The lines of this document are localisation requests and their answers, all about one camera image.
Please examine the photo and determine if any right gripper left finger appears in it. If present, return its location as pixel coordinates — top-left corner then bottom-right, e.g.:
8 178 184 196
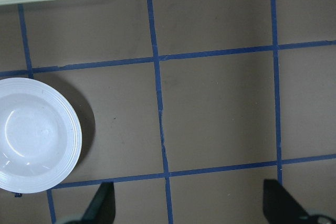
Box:
81 182 116 223

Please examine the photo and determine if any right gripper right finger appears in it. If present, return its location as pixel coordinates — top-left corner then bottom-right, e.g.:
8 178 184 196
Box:
263 179 315 224

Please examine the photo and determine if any white round plate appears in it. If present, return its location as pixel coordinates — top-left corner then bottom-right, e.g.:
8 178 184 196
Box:
1 78 82 194

